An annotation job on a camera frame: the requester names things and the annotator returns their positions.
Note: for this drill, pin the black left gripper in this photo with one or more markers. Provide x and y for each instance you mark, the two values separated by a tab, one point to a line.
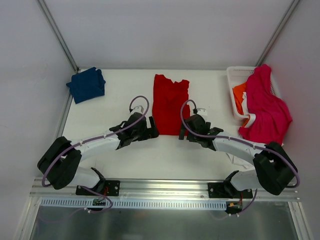
149	130

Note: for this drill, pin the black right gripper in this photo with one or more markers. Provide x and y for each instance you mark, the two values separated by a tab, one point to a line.
185	131

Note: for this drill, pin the red t shirt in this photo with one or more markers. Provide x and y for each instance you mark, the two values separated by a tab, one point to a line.
168	98

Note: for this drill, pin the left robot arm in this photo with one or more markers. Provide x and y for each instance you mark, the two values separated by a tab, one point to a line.
60	165

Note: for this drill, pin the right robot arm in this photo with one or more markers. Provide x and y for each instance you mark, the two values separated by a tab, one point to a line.
273	168

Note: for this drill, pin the orange t shirt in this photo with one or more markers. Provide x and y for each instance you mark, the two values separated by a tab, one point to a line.
240	97

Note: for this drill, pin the folded blue t shirt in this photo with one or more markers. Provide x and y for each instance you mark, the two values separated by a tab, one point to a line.
87	85

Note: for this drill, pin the white plastic basket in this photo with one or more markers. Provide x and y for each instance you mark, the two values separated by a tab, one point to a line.
235	80

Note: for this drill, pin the pink t shirt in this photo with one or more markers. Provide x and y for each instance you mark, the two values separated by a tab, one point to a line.
272	116

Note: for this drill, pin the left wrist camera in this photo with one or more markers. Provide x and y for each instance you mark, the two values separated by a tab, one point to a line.
138	109

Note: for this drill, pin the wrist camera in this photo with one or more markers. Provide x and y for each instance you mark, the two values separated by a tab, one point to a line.
138	109
201	112

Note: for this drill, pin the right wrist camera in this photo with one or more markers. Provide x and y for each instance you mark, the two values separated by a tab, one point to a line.
201	112

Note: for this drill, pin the aluminium mounting rail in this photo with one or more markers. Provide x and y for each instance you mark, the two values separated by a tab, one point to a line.
160	189

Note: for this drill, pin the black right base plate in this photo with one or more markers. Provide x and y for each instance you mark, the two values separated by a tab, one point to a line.
224	190

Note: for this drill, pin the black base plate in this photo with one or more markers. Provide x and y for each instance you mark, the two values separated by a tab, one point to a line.
224	190
111	187

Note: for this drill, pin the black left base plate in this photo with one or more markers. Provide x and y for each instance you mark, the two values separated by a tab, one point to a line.
111	187

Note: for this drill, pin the white slotted cable duct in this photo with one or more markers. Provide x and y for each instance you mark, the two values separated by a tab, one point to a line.
135	203

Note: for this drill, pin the left aluminium frame post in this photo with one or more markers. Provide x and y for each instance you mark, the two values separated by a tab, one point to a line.
57	33

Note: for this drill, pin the aluminium frame post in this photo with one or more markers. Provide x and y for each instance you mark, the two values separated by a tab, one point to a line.
57	33
293	6

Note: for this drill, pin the right aluminium frame post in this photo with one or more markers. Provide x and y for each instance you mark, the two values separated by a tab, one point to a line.
293	6

